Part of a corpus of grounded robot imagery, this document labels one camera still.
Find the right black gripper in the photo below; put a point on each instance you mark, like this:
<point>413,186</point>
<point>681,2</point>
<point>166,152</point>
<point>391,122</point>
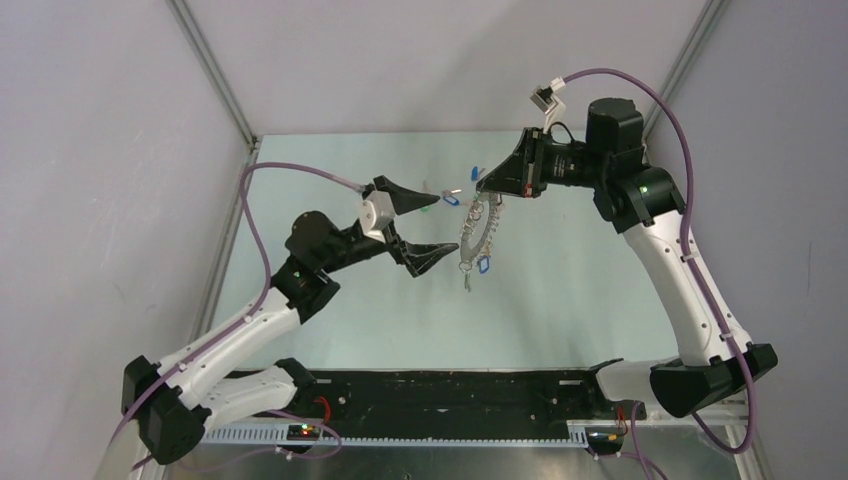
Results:
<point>517,175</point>

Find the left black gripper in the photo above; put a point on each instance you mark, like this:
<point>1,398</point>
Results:
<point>418,258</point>

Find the perforated metal ring disc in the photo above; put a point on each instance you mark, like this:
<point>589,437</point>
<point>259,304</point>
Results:
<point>478,229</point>

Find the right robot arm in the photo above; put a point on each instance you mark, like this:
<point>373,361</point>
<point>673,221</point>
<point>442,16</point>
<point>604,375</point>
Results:
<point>644,205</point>

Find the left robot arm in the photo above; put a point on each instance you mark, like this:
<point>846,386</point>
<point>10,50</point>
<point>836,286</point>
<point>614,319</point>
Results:
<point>178,399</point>

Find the green tag key left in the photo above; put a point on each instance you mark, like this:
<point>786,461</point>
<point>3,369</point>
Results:
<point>427,190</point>

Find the blue tag key centre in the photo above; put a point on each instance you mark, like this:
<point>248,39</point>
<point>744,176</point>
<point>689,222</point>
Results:
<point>451,197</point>

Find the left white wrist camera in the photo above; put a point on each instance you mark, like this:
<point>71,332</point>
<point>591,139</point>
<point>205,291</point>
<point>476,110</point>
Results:
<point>376,213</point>

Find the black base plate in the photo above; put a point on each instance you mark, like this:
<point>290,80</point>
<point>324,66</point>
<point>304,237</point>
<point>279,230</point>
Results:
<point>454,404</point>

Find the white slotted cable duct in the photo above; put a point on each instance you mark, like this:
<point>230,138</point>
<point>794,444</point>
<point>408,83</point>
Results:
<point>284,435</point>

